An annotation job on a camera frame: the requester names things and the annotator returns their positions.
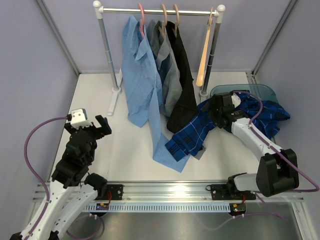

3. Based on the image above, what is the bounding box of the beige hanger of plaid shirt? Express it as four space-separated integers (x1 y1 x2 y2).
196 8 213 87

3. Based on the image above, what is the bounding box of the blue plaid shirt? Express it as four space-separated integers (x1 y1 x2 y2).
165 92 291 162

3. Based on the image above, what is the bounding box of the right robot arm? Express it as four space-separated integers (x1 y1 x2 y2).
206 92 299 199

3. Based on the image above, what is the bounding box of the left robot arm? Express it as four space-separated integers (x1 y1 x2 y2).
11 109 112 240

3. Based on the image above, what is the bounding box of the light blue shirt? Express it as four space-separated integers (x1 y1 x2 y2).
121 15 189 173

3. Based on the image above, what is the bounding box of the black shirt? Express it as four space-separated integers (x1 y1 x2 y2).
166 21 198 134

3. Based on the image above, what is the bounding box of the grey shirt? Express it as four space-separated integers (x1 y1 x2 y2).
146 19 182 117

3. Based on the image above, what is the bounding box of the pink plastic hanger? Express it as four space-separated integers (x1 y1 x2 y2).
138 3 145 38

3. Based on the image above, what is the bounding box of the beige hanger with grey shirt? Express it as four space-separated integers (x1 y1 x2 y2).
158 3 168 38

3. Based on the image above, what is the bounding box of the beige hanger with black shirt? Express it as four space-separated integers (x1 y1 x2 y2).
173 3 180 37

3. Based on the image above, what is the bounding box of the white and chrome clothes rack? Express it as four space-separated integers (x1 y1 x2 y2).
93 0 226 116

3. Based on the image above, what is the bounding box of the teal transparent plastic tray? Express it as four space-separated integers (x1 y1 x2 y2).
209 84 278 103

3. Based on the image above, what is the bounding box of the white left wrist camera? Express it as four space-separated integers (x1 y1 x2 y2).
67 108 93 129

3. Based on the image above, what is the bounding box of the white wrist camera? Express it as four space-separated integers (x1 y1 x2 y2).
67 108 93 129
231 93 242 108

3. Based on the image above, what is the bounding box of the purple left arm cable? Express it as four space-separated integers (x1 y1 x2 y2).
23 115 103 240

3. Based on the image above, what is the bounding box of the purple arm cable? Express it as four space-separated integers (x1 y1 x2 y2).
199 90 320 231
23 115 103 240

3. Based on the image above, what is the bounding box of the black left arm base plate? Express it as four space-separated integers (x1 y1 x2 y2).
96 184 124 201

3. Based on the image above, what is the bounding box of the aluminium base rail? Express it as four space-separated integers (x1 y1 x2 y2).
31 181 304 203

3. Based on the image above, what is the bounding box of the light blue slotted cable duct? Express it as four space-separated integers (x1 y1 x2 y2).
83 202 231 213

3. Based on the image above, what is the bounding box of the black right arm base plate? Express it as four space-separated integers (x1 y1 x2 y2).
205 184 256 201

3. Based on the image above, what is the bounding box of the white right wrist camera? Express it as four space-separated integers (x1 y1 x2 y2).
231 93 242 108

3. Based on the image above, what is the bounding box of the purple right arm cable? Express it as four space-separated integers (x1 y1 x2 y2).
199 90 320 231

